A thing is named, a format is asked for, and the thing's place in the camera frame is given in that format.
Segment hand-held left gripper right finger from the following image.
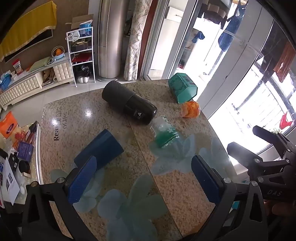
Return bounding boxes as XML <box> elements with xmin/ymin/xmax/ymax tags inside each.
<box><xmin>185</xmin><ymin>155</ymin><xmax>269</xmax><ymax>241</ymax></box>

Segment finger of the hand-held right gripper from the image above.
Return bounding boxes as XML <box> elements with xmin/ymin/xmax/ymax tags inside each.
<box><xmin>252</xmin><ymin>125</ymin><xmax>296</xmax><ymax>160</ymax></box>
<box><xmin>227</xmin><ymin>142</ymin><xmax>290</xmax><ymax>168</ymax></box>

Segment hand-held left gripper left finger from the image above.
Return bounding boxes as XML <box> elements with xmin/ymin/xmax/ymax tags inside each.
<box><xmin>21</xmin><ymin>155</ymin><xmax>97</xmax><ymax>241</ymax></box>

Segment black thermos cup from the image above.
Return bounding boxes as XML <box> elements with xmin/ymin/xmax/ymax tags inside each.
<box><xmin>102</xmin><ymin>80</ymin><xmax>158</xmax><ymax>126</ymax></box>

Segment person's right hand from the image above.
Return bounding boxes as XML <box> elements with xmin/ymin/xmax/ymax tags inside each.
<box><xmin>264</xmin><ymin>200</ymin><xmax>281</xmax><ymax>217</ymax></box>

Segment red hanging garment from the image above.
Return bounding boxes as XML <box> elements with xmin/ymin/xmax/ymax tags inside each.
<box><xmin>279</xmin><ymin>111</ymin><xmax>295</xmax><ymax>130</ymax></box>

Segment cluttered side table items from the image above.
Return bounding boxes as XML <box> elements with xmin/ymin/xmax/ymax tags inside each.
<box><xmin>0</xmin><ymin>120</ymin><xmax>44</xmax><ymax>210</ymax></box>

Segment black round jar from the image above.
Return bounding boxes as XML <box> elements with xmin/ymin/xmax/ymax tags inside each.
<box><xmin>18</xmin><ymin>160</ymin><xmax>31</xmax><ymax>175</ymax></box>

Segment purple box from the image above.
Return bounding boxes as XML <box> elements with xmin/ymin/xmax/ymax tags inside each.
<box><xmin>17</xmin><ymin>141</ymin><xmax>34</xmax><ymax>161</ymax></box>

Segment clear green-label plastic bottle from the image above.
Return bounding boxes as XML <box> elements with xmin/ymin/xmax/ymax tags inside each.
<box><xmin>148</xmin><ymin>114</ymin><xmax>184</xmax><ymax>149</ymax></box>

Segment small black box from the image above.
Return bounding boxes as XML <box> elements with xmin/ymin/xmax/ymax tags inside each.
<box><xmin>8</xmin><ymin>154</ymin><xmax>19</xmax><ymax>170</ymax></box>

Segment orange patterned round jar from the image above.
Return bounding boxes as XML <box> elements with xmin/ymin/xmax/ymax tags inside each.
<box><xmin>180</xmin><ymin>100</ymin><xmax>201</xmax><ymax>119</ymax></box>

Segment white paper sheet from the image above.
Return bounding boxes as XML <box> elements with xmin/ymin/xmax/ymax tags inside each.
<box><xmin>2</xmin><ymin>158</ymin><xmax>21</xmax><ymax>205</ymax></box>

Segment red flat box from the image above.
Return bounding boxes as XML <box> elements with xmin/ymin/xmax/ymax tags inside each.
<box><xmin>13</xmin><ymin>130</ymin><xmax>30</xmax><ymax>149</ymax></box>

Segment brown hanging garment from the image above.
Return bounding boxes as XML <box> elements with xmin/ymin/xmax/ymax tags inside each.
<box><xmin>273</xmin><ymin>42</ymin><xmax>296</xmax><ymax>83</ymax></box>

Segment sliding glass door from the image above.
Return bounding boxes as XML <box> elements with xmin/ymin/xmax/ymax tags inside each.
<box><xmin>140</xmin><ymin>0</ymin><xmax>296</xmax><ymax>163</ymax></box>

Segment orange tissue pack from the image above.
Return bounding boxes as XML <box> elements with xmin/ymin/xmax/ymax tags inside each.
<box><xmin>0</xmin><ymin>111</ymin><xmax>21</xmax><ymax>144</ymax></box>

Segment green hexagonal box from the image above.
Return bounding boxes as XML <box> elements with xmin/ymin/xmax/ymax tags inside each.
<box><xmin>168</xmin><ymin>72</ymin><xmax>198</xmax><ymax>104</ymax></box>

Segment black shoes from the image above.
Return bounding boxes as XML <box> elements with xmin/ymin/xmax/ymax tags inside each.
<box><xmin>75</xmin><ymin>65</ymin><xmax>92</xmax><ymax>77</ymax></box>

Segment white television cabinet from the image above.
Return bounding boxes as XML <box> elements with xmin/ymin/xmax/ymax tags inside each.
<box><xmin>0</xmin><ymin>52</ymin><xmax>75</xmax><ymax>111</ymax></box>

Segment large blue hanging garment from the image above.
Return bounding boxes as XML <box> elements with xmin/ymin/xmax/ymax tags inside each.
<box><xmin>218</xmin><ymin>0</ymin><xmax>247</xmax><ymax>52</ymax></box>

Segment red bag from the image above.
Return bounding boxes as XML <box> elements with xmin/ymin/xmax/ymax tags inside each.
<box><xmin>71</xmin><ymin>52</ymin><xmax>92</xmax><ymax>64</ymax></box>

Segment green cushion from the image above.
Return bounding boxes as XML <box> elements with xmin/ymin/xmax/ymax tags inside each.
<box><xmin>29</xmin><ymin>56</ymin><xmax>55</xmax><ymax>72</ymax></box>

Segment small blue hanging garment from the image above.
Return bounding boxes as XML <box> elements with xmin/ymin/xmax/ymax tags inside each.
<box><xmin>191</xmin><ymin>30</ymin><xmax>206</xmax><ymax>44</ymax></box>

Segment blue storage box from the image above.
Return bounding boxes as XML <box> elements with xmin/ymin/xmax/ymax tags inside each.
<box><xmin>0</xmin><ymin>74</ymin><xmax>12</xmax><ymax>91</ymax></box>

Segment blue basket with oranges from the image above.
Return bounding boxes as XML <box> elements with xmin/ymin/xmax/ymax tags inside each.
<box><xmin>51</xmin><ymin>46</ymin><xmax>65</xmax><ymax>61</ymax></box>

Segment red snack packet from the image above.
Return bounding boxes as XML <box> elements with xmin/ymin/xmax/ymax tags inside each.
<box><xmin>12</xmin><ymin>59</ymin><xmax>24</xmax><ymax>75</ymax></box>

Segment dark brown box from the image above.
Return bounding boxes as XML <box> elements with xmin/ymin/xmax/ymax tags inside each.
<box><xmin>70</xmin><ymin>40</ymin><xmax>91</xmax><ymax>52</ymax></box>

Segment dark hanging garments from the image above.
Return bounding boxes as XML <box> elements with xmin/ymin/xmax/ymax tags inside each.
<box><xmin>198</xmin><ymin>0</ymin><xmax>229</xmax><ymax>24</ymax></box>

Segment white balcony cabinet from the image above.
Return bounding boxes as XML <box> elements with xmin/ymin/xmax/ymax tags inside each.
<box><xmin>150</xmin><ymin>6</ymin><xmax>184</xmax><ymax>78</ymax></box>

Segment silver tower air conditioner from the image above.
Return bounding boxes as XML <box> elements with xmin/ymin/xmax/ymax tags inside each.
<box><xmin>96</xmin><ymin>0</ymin><xmax>127</xmax><ymax>82</ymax></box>

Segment black television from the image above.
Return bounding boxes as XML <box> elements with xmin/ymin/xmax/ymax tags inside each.
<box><xmin>5</xmin><ymin>30</ymin><xmax>53</xmax><ymax>63</ymax></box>

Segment white plastic bag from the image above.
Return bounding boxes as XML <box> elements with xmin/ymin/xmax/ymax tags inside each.
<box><xmin>67</xmin><ymin>30</ymin><xmax>80</xmax><ymax>42</ymax></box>

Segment patterned beige curtain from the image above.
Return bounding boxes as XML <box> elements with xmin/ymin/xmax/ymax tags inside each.
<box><xmin>123</xmin><ymin>0</ymin><xmax>153</xmax><ymax>81</ymax></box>

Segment blue packet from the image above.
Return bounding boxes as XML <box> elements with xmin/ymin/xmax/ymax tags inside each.
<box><xmin>79</xmin><ymin>20</ymin><xmax>93</xmax><ymax>37</ymax></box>

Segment cardboard box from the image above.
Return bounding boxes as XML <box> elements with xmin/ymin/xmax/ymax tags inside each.
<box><xmin>65</xmin><ymin>14</ymin><xmax>94</xmax><ymax>32</ymax></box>

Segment yellow cloth gold trim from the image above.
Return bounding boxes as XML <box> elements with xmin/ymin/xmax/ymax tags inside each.
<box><xmin>0</xmin><ymin>0</ymin><xmax>57</xmax><ymax>62</ymax></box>

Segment white wire rack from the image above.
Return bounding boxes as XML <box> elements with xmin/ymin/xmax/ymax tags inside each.
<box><xmin>66</xmin><ymin>30</ymin><xmax>97</xmax><ymax>88</ymax></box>

